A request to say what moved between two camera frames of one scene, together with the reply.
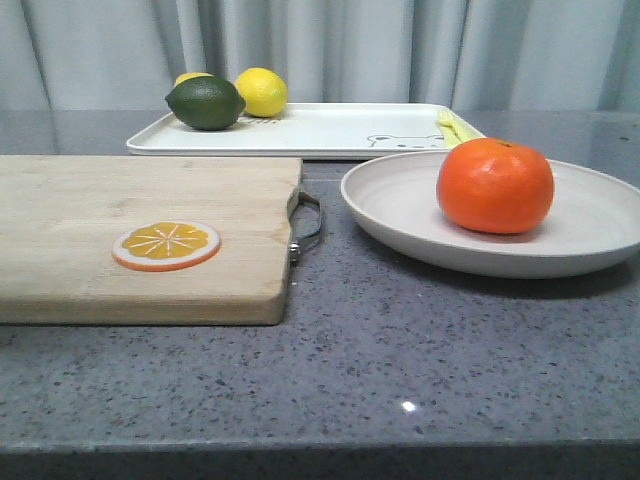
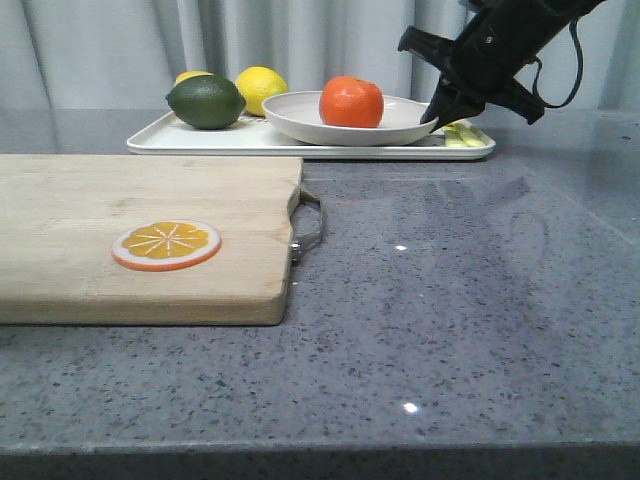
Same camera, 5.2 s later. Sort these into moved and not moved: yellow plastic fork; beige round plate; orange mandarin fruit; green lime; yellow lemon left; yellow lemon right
Moved: orange mandarin fruit; beige round plate
Not moved: yellow lemon left; green lime; yellow lemon right; yellow plastic fork
